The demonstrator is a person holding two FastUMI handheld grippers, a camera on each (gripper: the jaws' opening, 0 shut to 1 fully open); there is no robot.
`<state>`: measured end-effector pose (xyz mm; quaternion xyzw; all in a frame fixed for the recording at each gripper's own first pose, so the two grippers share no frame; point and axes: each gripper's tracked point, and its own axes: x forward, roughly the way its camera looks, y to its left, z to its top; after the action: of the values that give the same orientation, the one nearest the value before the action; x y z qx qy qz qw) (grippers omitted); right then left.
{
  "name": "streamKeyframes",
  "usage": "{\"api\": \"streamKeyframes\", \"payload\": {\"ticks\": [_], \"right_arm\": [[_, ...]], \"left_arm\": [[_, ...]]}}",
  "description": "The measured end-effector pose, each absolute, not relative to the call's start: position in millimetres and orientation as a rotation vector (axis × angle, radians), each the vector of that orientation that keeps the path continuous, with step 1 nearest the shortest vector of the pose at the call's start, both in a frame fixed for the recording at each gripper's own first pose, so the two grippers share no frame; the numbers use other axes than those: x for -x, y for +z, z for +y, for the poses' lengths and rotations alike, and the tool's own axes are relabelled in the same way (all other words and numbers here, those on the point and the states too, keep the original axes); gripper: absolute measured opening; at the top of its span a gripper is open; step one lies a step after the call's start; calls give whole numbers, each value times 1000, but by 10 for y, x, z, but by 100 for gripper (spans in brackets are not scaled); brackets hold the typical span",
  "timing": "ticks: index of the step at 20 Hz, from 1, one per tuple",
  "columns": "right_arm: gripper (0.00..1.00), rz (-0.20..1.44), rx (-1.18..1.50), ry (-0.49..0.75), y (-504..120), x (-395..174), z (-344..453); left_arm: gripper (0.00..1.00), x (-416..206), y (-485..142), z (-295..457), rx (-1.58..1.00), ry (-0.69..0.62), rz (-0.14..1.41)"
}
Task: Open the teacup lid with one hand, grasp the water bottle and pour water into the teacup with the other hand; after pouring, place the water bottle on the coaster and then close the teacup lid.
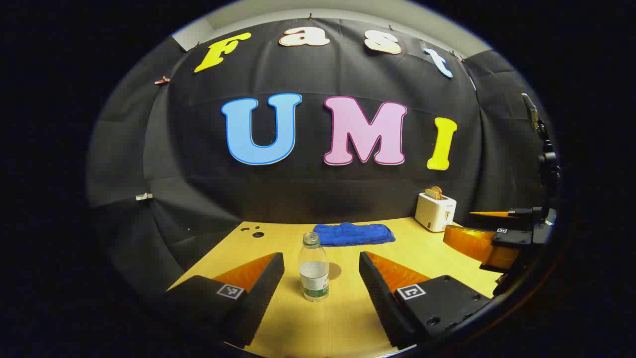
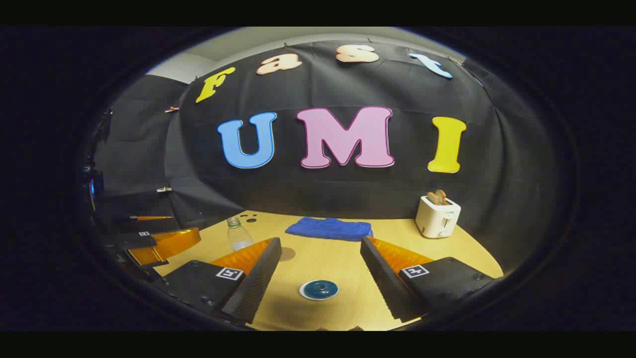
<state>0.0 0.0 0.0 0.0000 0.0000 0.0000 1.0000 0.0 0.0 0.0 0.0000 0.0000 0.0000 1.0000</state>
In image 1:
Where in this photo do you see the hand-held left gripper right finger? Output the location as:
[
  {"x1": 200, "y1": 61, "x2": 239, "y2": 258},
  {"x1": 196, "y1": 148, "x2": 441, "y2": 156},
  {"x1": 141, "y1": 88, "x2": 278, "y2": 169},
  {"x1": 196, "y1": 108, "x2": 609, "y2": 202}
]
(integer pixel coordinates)
[{"x1": 359, "y1": 251, "x2": 492, "y2": 350}]

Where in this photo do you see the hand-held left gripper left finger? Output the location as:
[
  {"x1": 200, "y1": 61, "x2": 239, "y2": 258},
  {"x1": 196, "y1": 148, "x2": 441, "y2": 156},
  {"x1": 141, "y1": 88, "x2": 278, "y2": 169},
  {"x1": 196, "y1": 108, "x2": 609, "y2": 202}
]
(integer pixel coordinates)
[{"x1": 166, "y1": 252, "x2": 285, "y2": 349}]

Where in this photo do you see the clear plastic water bottle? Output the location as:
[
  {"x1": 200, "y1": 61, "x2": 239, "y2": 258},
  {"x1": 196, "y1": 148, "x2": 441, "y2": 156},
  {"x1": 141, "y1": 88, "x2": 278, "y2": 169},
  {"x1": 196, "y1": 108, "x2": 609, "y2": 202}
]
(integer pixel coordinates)
[{"x1": 298, "y1": 232, "x2": 330, "y2": 302}]

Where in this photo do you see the white toaster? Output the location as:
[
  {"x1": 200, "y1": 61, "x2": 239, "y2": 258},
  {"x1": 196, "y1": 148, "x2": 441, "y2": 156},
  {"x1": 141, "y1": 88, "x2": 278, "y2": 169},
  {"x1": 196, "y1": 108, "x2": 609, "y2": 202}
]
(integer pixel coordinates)
[{"x1": 415, "y1": 192, "x2": 458, "y2": 233}]

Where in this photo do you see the blue folded towel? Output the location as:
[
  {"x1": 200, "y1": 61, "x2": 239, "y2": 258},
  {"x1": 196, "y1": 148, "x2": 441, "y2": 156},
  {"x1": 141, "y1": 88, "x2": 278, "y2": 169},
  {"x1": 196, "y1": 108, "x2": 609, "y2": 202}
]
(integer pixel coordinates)
[{"x1": 313, "y1": 222, "x2": 397, "y2": 247}]

